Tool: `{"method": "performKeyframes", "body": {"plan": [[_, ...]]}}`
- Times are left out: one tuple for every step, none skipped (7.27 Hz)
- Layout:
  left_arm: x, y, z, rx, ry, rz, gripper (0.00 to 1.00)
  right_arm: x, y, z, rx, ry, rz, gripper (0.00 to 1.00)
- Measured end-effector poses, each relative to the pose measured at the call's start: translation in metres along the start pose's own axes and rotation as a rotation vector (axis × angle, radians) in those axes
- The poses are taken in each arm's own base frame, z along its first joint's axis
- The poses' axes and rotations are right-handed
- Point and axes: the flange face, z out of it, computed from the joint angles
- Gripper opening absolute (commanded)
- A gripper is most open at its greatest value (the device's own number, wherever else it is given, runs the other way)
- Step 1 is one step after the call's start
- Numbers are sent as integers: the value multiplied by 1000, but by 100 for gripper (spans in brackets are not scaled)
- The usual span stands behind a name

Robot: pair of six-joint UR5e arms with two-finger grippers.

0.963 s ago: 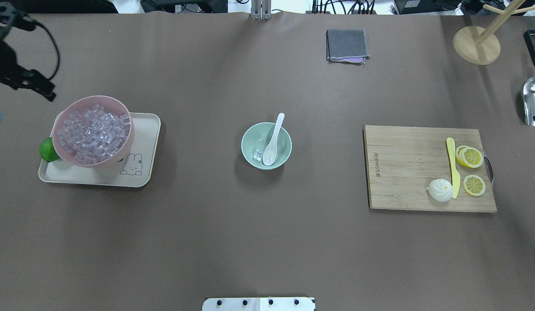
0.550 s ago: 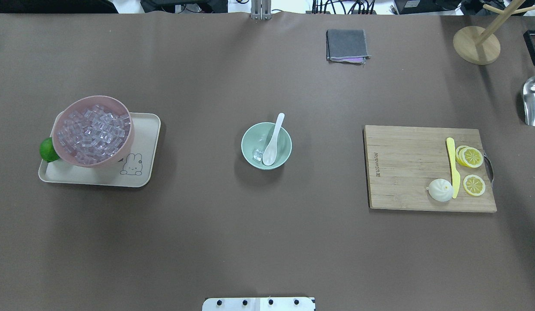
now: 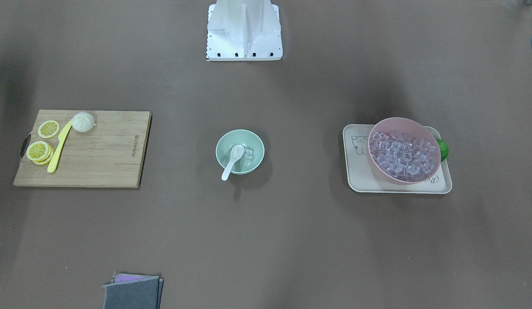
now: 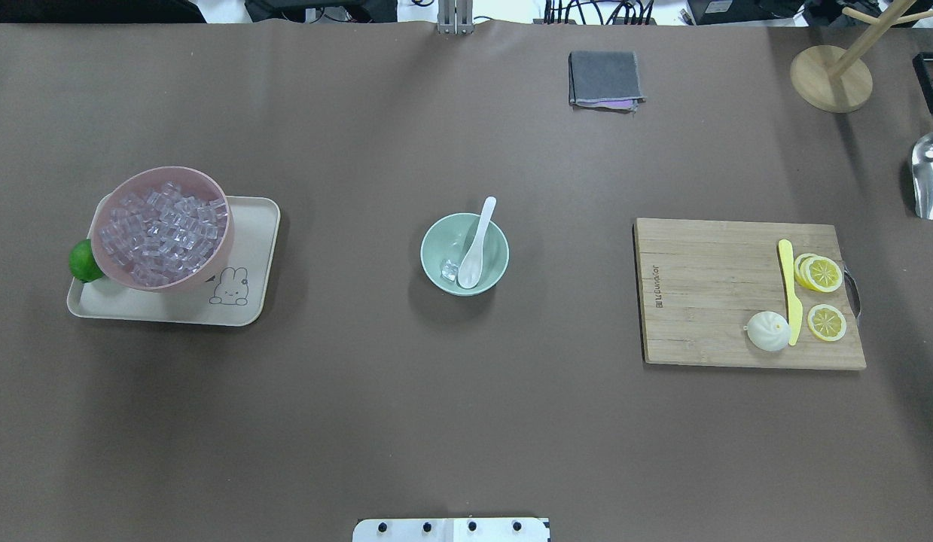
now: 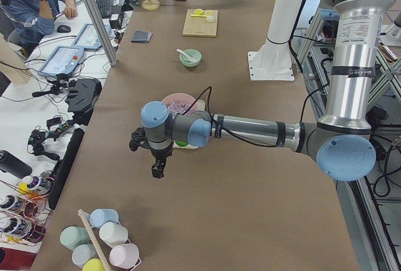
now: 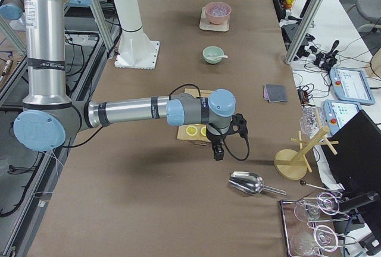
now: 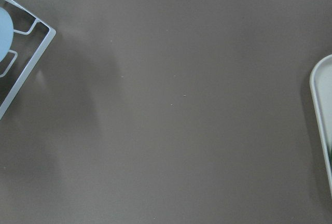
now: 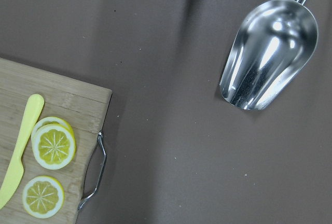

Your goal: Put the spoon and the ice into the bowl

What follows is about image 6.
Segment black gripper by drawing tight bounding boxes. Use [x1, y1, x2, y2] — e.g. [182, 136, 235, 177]
[206, 124, 224, 161]

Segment white ceramic spoon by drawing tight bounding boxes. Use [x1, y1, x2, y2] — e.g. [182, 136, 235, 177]
[207, 55, 229, 61]

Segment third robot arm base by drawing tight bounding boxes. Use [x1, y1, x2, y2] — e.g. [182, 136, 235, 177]
[1, 0, 26, 32]

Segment metal ice scoop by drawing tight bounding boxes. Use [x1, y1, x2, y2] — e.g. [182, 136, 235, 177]
[229, 171, 287, 196]

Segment mint green bowl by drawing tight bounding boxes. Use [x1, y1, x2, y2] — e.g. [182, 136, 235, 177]
[202, 46, 224, 64]

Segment pink bowl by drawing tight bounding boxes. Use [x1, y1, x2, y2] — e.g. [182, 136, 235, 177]
[204, 2, 232, 24]

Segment pile of clear ice cubes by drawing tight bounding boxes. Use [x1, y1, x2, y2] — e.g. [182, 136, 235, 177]
[207, 4, 230, 17]

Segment single lemon slice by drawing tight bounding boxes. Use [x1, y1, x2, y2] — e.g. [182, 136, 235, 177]
[200, 126, 207, 137]

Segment stacked lemon slices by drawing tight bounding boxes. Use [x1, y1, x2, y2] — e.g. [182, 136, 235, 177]
[185, 125, 199, 137]

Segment bamboo cutting board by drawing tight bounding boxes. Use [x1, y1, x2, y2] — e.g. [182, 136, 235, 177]
[177, 88, 213, 146]

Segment grey folded cloth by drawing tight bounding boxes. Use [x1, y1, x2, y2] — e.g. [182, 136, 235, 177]
[263, 84, 288, 103]

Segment wooden mug tree stand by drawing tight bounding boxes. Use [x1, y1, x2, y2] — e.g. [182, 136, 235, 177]
[274, 125, 339, 180]

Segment clear glass dish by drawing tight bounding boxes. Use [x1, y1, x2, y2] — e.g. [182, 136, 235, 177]
[299, 106, 326, 137]

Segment cream rabbit tray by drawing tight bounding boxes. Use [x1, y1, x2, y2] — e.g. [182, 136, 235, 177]
[199, 7, 230, 32]

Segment wine glass far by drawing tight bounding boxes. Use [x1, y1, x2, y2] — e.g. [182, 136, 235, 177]
[293, 192, 349, 222]

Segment wine glass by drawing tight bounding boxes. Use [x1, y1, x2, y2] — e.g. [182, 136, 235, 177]
[293, 192, 349, 222]
[290, 224, 358, 257]

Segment black glass rack tray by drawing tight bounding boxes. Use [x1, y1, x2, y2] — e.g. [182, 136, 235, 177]
[279, 200, 358, 256]

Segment teach pendant lower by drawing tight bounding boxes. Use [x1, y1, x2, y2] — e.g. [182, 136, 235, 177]
[323, 99, 362, 135]

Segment teach pendant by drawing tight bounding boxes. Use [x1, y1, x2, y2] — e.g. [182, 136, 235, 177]
[323, 99, 362, 135]
[329, 67, 376, 105]

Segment black monitor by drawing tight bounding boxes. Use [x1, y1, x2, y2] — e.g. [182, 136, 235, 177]
[321, 110, 380, 240]

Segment wine glass near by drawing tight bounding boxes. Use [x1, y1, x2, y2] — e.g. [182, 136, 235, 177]
[290, 224, 358, 257]

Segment teach pendant upper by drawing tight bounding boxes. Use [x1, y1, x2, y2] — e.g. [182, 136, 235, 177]
[329, 67, 376, 105]

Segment grey office chair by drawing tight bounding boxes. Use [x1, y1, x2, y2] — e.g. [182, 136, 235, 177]
[355, 0, 381, 33]

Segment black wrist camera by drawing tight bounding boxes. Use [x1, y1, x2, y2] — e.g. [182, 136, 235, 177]
[230, 113, 248, 140]

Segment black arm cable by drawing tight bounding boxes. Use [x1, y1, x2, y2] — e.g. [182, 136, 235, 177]
[168, 83, 251, 162]

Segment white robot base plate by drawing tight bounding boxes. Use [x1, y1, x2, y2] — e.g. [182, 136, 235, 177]
[114, 0, 160, 70]

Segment aluminium frame post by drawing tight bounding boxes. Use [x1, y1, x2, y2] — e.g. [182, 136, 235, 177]
[285, 0, 322, 65]

